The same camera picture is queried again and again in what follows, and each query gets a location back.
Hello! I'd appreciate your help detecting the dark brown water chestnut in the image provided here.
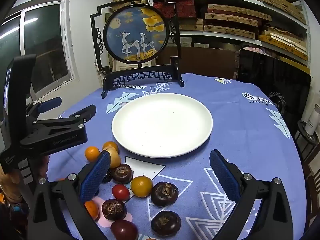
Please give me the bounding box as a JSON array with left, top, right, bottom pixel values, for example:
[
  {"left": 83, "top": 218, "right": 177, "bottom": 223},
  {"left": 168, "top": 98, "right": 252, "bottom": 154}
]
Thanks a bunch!
[
  {"left": 150, "top": 182, "right": 179, "bottom": 207},
  {"left": 101, "top": 169, "right": 113, "bottom": 183},
  {"left": 151, "top": 210, "right": 181, "bottom": 237},
  {"left": 101, "top": 199, "right": 127, "bottom": 221},
  {"left": 111, "top": 164, "right": 133, "bottom": 184}
]

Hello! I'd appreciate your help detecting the round black side stand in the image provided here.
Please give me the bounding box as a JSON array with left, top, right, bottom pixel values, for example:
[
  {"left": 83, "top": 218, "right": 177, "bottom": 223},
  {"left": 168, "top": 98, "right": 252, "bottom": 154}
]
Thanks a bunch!
[{"left": 294, "top": 120, "right": 320, "bottom": 160}]

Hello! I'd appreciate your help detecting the shelf of wooden boxes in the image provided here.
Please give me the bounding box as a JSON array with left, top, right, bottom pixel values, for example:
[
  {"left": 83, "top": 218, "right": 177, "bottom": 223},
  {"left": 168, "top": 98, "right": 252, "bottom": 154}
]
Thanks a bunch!
[{"left": 112, "top": 0, "right": 310, "bottom": 67}]

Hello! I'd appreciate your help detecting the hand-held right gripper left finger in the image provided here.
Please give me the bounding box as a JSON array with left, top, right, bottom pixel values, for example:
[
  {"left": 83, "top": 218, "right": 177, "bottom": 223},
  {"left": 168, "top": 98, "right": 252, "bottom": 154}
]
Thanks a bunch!
[{"left": 26, "top": 150, "right": 112, "bottom": 240}]

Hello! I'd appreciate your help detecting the sliding glass window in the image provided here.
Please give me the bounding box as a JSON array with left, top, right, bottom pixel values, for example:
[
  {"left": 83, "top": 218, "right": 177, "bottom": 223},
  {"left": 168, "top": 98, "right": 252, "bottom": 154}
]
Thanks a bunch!
[{"left": 0, "top": 0, "right": 79, "bottom": 95}]

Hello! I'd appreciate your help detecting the brown cardboard sheet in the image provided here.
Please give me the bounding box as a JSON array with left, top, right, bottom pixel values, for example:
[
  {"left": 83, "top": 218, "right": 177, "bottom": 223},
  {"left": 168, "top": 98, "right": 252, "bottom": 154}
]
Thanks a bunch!
[{"left": 156, "top": 45, "right": 238, "bottom": 80}]

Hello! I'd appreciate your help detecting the person's dark patterned clothing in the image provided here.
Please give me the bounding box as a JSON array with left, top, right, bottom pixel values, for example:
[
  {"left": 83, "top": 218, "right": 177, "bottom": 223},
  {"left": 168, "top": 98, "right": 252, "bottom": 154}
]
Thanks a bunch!
[{"left": 0, "top": 195, "right": 30, "bottom": 240}]

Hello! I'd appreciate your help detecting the person's left forearm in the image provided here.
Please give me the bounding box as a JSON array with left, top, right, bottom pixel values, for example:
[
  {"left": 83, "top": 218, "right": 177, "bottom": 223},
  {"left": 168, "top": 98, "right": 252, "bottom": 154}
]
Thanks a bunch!
[{"left": 0, "top": 171, "right": 24, "bottom": 204}]

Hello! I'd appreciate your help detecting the dark red cherry tomato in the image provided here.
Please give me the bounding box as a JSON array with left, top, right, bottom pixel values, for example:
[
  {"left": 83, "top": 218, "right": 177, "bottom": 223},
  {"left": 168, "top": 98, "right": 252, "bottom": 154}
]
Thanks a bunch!
[{"left": 110, "top": 219, "right": 139, "bottom": 240}]

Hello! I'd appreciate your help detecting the white cup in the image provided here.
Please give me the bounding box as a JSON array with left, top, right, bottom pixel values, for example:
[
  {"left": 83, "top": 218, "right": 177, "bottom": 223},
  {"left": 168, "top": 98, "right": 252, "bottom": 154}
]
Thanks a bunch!
[{"left": 307, "top": 104, "right": 320, "bottom": 134}]

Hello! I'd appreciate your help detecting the yellow-orange kumquat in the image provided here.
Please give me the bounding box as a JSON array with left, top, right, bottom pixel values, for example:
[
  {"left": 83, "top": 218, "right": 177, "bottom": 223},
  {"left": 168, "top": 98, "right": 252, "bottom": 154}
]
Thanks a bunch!
[
  {"left": 103, "top": 147, "right": 122, "bottom": 168},
  {"left": 130, "top": 176, "right": 153, "bottom": 197}
]

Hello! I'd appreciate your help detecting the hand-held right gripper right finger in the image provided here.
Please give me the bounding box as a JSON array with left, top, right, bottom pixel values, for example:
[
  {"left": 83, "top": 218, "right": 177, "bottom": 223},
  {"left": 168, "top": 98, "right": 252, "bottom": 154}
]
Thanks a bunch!
[{"left": 209, "top": 149, "right": 294, "bottom": 240}]

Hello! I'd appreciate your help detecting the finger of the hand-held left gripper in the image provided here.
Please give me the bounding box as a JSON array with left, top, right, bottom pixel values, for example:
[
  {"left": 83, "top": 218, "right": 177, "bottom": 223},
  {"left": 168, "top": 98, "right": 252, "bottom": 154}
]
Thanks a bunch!
[
  {"left": 31, "top": 104, "right": 97, "bottom": 135},
  {"left": 26, "top": 96, "right": 62, "bottom": 120}
]

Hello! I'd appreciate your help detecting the person's left hand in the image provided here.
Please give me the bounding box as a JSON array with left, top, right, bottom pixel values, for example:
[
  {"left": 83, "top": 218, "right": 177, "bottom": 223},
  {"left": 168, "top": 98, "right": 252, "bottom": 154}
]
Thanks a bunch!
[{"left": 37, "top": 155, "right": 49, "bottom": 180}]

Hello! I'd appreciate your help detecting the bright red cherry tomato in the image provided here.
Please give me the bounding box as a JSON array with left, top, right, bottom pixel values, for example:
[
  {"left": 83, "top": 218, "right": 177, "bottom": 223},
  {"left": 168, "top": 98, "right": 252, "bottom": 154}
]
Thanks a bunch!
[{"left": 112, "top": 184, "right": 130, "bottom": 201}]

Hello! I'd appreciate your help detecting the small orange kumquat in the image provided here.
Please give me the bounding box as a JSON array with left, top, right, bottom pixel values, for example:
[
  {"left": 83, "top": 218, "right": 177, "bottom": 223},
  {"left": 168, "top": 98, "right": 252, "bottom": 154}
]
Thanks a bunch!
[
  {"left": 84, "top": 200, "right": 100, "bottom": 221},
  {"left": 102, "top": 141, "right": 120, "bottom": 154},
  {"left": 85, "top": 146, "right": 101, "bottom": 162}
]

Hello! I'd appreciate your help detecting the black flat panel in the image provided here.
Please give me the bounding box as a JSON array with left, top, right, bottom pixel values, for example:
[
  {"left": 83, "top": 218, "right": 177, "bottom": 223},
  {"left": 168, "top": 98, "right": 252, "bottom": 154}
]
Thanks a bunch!
[{"left": 237, "top": 49, "right": 312, "bottom": 133}]

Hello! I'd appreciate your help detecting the round deer screen black stand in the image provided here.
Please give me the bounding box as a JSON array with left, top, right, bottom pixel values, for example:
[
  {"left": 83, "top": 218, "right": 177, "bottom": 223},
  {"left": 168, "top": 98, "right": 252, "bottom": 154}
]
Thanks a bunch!
[{"left": 90, "top": 0, "right": 186, "bottom": 99}]

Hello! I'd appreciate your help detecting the white round plate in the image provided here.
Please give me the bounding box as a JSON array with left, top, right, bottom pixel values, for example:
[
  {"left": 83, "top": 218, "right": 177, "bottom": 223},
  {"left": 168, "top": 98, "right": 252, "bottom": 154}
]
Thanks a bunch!
[{"left": 111, "top": 93, "right": 214, "bottom": 158}]

